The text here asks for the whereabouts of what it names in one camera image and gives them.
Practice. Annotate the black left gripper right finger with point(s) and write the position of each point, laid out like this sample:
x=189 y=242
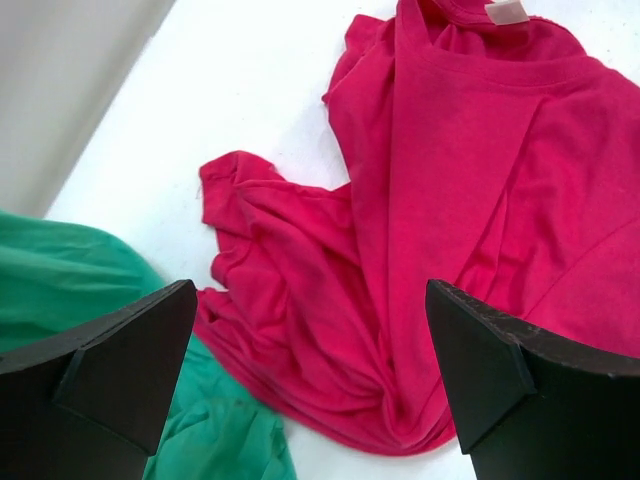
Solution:
x=528 y=403

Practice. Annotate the red t shirt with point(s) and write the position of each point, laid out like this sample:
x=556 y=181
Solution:
x=501 y=159

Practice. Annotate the green t shirt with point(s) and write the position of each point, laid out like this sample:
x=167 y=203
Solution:
x=57 y=276

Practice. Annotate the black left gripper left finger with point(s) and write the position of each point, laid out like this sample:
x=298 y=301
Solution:
x=91 y=402

